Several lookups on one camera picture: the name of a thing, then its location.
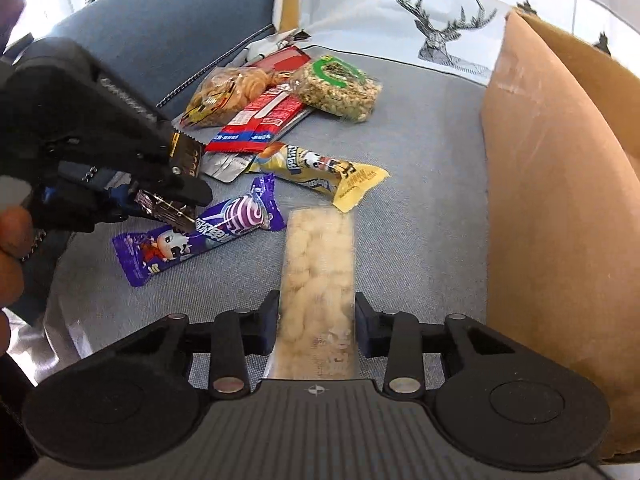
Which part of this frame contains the clear pale puffed snack pack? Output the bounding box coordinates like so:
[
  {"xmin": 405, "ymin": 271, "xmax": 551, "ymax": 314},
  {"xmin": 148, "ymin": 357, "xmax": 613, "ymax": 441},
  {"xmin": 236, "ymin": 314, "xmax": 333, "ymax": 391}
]
[{"xmin": 265, "ymin": 207, "xmax": 357, "ymax": 380}]

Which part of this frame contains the dark brown snack packet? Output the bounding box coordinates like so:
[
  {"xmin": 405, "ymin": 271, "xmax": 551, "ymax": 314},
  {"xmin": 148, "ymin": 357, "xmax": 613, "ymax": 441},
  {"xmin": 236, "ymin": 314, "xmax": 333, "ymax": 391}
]
[{"xmin": 134, "ymin": 131, "xmax": 210, "ymax": 233}]

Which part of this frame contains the silver foil snack packet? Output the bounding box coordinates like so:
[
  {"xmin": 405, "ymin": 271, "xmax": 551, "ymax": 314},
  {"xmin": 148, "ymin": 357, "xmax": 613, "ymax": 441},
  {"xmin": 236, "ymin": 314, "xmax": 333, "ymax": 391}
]
[{"xmin": 171, "ymin": 107, "xmax": 312, "ymax": 184}]

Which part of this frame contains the clear bag of crackers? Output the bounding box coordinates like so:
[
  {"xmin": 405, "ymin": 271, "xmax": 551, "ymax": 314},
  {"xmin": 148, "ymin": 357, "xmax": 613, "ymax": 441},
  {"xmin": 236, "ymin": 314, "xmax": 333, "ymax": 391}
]
[{"xmin": 179, "ymin": 67, "xmax": 293, "ymax": 128}]

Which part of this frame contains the red gold snack packet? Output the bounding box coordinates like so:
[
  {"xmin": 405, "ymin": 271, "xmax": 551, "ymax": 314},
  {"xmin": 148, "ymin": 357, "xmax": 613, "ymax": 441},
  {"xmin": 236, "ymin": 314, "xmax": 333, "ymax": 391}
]
[{"xmin": 250, "ymin": 46, "xmax": 311, "ymax": 73}]

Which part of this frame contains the person's left hand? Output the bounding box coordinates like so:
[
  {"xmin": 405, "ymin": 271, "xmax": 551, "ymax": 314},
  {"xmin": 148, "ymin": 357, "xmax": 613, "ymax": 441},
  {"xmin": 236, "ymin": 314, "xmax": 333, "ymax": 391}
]
[{"xmin": 0, "ymin": 205, "xmax": 36, "ymax": 356}]

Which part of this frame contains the purple lollipop candy packet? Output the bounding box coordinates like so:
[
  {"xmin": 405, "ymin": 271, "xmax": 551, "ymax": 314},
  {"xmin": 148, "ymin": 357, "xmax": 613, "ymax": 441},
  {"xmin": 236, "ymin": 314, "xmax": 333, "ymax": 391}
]
[{"xmin": 112, "ymin": 174, "xmax": 285, "ymax": 287}]

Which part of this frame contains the blue sofa cushion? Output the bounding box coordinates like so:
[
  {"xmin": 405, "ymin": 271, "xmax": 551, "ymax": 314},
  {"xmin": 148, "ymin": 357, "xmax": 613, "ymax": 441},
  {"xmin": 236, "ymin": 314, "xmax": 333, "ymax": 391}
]
[{"xmin": 14, "ymin": 0, "xmax": 278, "ymax": 123}]

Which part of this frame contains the yellow cartoon snack packet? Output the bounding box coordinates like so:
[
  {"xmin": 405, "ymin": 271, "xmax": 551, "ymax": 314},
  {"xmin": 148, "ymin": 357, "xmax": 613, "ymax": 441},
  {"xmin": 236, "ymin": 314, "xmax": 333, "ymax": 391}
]
[{"xmin": 247, "ymin": 142, "xmax": 390, "ymax": 214}]

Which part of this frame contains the red blue snack packet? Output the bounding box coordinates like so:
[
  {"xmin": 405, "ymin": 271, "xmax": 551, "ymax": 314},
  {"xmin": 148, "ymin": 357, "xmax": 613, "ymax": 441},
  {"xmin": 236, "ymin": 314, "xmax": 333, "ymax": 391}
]
[{"xmin": 205, "ymin": 88, "xmax": 306, "ymax": 154}]

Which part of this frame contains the brown cardboard box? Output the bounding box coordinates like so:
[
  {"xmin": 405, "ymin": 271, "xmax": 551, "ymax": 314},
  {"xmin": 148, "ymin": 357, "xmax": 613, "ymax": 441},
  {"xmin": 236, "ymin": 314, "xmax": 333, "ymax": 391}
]
[{"xmin": 482, "ymin": 11, "xmax": 639, "ymax": 460}]

